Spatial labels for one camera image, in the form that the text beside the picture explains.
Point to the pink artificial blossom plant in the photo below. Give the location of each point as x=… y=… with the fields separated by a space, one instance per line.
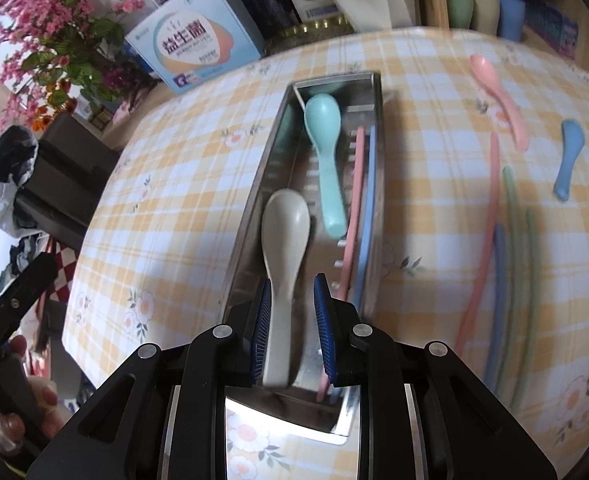
x=59 y=35

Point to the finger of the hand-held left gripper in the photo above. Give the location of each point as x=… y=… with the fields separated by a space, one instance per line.
x=24 y=290

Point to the red checked cloth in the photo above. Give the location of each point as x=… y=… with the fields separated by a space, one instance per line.
x=59 y=275

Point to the teal spoon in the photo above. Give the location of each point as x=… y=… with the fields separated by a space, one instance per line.
x=324 y=160

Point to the blue spoon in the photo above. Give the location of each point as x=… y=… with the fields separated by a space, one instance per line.
x=571 y=140

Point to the white box blue label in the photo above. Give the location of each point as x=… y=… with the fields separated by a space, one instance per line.
x=314 y=2

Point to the beige cup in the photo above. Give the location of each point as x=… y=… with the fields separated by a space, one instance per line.
x=485 y=12

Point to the white spoon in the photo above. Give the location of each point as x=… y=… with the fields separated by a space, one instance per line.
x=282 y=260

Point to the stainless steel utensil tray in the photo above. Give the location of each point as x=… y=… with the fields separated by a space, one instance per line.
x=284 y=150

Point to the blue cup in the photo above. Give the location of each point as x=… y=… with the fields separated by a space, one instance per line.
x=510 y=17

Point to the green cup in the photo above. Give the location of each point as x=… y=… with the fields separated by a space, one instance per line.
x=459 y=7

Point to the purple box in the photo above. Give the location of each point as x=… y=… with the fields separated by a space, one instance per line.
x=559 y=30

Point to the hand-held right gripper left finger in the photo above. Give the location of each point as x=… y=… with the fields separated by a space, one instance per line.
x=262 y=330

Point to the pink spoon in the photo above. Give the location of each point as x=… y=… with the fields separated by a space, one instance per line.
x=484 y=72

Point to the white and blue carton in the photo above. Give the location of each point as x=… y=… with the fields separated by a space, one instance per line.
x=194 y=45

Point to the person's left hand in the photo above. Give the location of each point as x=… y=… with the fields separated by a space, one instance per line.
x=49 y=405

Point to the dark blue box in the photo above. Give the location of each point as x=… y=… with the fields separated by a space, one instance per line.
x=259 y=5

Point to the green chopstick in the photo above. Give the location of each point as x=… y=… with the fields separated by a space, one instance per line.
x=533 y=285
x=514 y=240

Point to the black chair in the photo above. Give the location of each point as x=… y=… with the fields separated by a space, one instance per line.
x=69 y=175

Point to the grey plastic bag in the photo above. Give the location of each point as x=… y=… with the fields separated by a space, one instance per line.
x=4 y=200

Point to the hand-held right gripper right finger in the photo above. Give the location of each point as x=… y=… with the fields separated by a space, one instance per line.
x=324 y=330

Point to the pink chopstick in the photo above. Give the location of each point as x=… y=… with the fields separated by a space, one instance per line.
x=486 y=240
x=354 y=195

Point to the blue chopstick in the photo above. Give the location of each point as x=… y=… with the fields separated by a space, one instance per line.
x=498 y=285
x=367 y=220

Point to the yellow checked floral tablecloth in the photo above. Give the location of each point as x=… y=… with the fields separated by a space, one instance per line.
x=174 y=220

